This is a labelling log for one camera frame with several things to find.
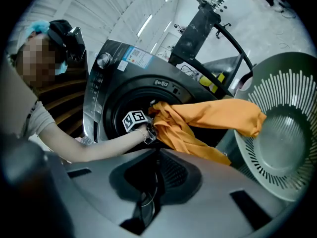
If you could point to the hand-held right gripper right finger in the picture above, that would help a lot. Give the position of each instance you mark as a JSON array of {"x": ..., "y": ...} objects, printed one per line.
[{"x": 210, "y": 199}]

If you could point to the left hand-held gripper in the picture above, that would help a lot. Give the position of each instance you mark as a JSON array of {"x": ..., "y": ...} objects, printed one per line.
[{"x": 135, "y": 118}]

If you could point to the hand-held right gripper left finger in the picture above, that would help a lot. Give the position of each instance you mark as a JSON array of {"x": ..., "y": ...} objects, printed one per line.
[{"x": 94, "y": 195}]

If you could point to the dark grey washing machine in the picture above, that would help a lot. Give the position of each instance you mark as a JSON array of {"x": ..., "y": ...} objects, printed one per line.
[{"x": 138, "y": 83}]

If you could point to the orange garment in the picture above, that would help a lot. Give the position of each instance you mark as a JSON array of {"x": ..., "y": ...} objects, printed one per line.
[{"x": 198, "y": 118}]

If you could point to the green laundry basket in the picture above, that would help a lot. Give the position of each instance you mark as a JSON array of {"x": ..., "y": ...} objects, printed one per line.
[{"x": 284, "y": 145}]

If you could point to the person's left forearm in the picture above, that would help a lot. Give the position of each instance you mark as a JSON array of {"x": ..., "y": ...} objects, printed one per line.
[{"x": 111, "y": 142}]

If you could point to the yellow box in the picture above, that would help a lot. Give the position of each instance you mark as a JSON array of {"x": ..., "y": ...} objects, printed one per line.
[{"x": 210, "y": 82}]

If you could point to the blue face mask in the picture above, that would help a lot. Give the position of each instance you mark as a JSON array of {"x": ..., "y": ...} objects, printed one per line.
[{"x": 60, "y": 68}]

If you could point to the person's grey shirt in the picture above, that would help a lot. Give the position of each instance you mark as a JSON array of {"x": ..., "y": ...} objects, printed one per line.
[{"x": 37, "y": 118}]

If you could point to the black metal table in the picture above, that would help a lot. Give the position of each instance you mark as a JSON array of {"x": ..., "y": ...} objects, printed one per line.
[{"x": 195, "y": 33}]

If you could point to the person's face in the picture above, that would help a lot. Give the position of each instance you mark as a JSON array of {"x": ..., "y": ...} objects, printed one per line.
[{"x": 37, "y": 61}]

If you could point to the black office chair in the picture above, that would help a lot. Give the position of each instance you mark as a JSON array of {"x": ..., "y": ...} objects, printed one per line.
[{"x": 223, "y": 30}]

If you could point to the black head-mounted camera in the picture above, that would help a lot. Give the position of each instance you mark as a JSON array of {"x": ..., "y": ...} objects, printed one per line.
[{"x": 71, "y": 41}]

